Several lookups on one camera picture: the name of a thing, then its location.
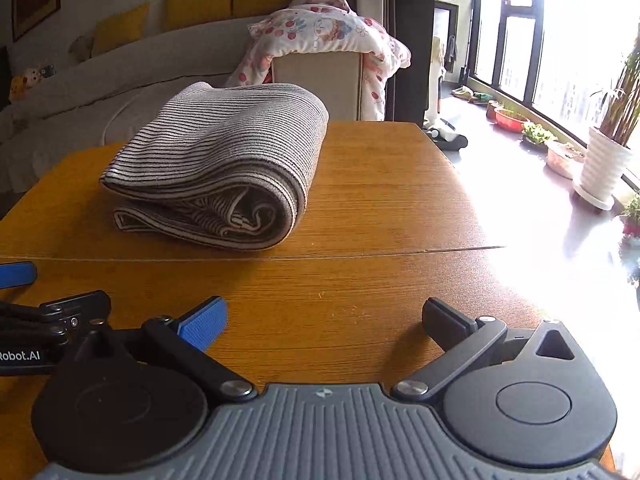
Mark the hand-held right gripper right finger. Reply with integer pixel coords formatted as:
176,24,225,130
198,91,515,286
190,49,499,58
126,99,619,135
390,298,597,402

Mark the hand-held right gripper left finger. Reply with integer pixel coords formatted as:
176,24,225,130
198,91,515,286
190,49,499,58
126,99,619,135
65,296,259,403

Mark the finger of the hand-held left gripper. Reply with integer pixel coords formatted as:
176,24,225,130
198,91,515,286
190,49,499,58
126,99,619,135
0,290,112,348
0,261,39,290

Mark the grey striped sweater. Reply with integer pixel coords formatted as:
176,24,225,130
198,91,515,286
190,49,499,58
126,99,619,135
99,81,330,251

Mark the grey covered sofa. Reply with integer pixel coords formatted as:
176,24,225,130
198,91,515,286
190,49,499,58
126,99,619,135
0,15,364,196

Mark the white upright vacuum cleaner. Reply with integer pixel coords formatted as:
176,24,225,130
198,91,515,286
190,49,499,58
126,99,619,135
422,35,469,151

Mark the dark cabinet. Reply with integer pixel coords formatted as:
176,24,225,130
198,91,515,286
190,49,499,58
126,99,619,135
0,45,11,106

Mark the pink trough planter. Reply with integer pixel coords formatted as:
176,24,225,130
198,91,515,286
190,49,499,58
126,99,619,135
545,141,586,180

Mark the green plant in black pot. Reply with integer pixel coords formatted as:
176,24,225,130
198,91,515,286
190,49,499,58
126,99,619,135
521,122,557,151

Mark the red basin planter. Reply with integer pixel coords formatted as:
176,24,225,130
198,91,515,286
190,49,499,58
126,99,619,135
495,109,530,134

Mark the small plant in red pot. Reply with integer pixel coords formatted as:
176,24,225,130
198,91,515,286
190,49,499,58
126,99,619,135
620,195,640,239

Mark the white ribbed plant pot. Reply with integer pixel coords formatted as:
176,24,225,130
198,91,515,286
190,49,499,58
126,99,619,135
572,45,640,211

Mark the beige plush toy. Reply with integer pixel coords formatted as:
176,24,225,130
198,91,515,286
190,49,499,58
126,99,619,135
69,35,96,66

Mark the black framed window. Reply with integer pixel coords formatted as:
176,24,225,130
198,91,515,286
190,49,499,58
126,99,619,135
470,0,640,181

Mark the dark brown curtain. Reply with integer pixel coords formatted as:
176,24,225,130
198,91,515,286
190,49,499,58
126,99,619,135
355,0,437,124

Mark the floral quilt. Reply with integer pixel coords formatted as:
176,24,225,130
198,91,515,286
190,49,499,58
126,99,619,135
225,0,412,122

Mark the framed wall picture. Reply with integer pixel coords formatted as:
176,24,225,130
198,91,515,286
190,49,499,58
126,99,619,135
12,0,62,44

